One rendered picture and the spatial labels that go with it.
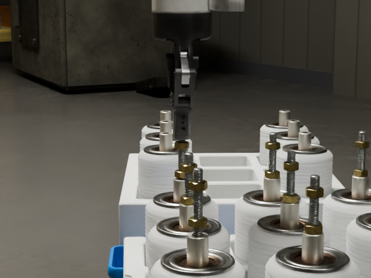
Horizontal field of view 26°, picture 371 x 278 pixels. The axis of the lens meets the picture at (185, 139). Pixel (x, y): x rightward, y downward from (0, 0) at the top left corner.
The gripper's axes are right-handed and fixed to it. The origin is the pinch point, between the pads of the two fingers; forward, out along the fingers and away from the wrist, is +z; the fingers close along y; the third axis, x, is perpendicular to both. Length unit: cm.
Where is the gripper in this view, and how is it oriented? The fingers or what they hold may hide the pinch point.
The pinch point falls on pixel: (181, 123)
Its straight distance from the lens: 102.9
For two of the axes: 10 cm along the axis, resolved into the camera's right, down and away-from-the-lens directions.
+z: 0.0, 9.8, 1.9
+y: 0.8, 1.8, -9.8
